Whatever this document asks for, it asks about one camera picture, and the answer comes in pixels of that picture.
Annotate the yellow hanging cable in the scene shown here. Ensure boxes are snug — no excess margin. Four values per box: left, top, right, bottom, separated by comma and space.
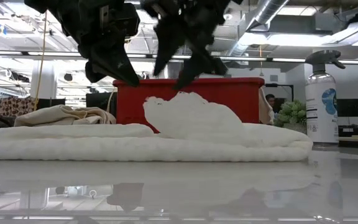
35, 11, 49, 110

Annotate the silver spiral ventilation duct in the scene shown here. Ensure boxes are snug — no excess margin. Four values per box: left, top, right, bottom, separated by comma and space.
228, 0, 290, 57

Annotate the beige folded cloth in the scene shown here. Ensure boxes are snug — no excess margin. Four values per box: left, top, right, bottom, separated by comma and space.
13, 104, 117, 128

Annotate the black monitor stand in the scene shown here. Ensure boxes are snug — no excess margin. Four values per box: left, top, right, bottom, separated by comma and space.
337, 104, 358, 137

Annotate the person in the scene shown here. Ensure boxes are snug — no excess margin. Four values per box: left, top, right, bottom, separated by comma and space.
264, 93, 277, 109

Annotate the black computer monitor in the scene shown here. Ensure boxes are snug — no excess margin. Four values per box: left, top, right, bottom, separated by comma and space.
336, 98, 358, 118

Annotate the brown patterned fabric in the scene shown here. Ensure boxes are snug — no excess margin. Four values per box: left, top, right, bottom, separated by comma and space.
0, 96, 39, 118

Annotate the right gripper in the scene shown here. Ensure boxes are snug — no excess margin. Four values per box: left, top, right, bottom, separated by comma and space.
141, 0, 239, 91

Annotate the black box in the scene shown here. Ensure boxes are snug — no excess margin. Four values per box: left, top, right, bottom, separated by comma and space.
85, 91, 118, 118
37, 98, 67, 109

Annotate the clear spray bottle black trigger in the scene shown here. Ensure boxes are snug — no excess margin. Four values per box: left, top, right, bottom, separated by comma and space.
305, 49, 347, 144

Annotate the green potted plant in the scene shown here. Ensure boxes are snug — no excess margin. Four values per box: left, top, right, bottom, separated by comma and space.
273, 98, 308, 128

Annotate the white lace top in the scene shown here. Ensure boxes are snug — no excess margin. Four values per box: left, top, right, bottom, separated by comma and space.
0, 91, 314, 162

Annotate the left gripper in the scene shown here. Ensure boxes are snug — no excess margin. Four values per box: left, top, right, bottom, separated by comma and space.
78, 0, 142, 88

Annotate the red plastic laundry bin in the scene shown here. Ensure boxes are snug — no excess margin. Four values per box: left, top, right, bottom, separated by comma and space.
112, 77, 266, 134

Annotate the long ceiling light bar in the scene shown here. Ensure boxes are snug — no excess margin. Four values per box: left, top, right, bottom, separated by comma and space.
0, 50, 358, 65

